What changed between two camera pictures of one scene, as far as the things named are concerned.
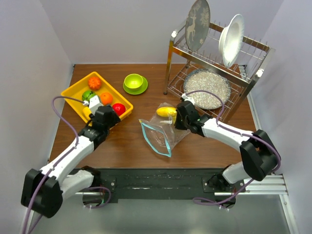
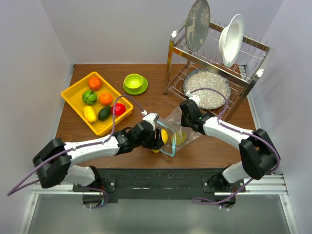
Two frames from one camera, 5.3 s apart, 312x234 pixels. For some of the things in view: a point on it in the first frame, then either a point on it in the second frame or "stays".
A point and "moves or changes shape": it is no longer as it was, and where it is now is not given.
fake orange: x=106 y=98 stays
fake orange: x=94 y=83 stays
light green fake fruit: x=87 y=94 stays
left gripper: x=114 y=119 → x=156 y=143
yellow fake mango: x=86 y=111 stays
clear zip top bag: x=161 y=132 moves or changes shape
